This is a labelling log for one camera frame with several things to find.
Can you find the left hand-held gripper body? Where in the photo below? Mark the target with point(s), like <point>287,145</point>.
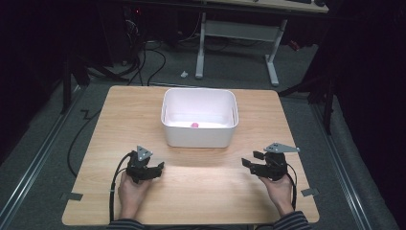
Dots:
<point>138,166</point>

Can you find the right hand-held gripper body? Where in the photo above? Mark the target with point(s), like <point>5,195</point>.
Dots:
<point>274,166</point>

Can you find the white plastic bin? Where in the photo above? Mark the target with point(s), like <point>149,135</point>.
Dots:
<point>199,134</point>

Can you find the pink toy with pastel cloth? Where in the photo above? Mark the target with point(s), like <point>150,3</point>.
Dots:
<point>194,125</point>

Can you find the person's right hand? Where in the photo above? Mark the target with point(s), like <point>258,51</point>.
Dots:
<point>279,193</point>

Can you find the person's left hand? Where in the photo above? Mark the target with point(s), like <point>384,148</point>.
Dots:
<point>130,193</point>

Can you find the grey tape piece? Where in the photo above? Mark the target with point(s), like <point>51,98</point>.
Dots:
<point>73,196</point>
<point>309,192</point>

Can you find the black metal stand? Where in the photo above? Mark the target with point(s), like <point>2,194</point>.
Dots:
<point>328,105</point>
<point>67,86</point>

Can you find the crumpled white paper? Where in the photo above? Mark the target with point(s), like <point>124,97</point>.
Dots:
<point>184,74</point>

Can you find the black computer tower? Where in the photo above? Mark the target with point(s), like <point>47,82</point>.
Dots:
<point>118,32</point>

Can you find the metal floor rail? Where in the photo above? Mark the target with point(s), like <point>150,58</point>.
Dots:
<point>344,179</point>
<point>35,159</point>

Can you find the white frame desk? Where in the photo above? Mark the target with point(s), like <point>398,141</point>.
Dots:
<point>239,30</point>

